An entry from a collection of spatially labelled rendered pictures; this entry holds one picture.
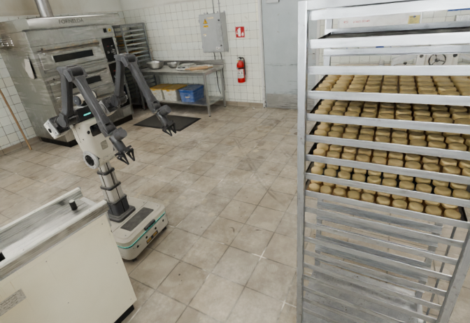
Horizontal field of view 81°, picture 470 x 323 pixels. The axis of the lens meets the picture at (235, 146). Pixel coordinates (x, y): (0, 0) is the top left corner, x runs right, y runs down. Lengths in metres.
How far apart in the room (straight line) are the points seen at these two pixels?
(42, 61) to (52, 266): 3.86
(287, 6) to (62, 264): 4.81
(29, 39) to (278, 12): 3.90
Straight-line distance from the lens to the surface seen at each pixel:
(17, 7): 6.34
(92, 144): 2.36
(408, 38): 1.04
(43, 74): 5.23
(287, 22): 5.40
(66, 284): 1.88
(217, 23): 5.73
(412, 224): 1.84
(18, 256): 1.69
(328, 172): 1.26
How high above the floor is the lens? 1.80
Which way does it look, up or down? 25 degrees down
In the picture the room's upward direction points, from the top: 6 degrees counter-clockwise
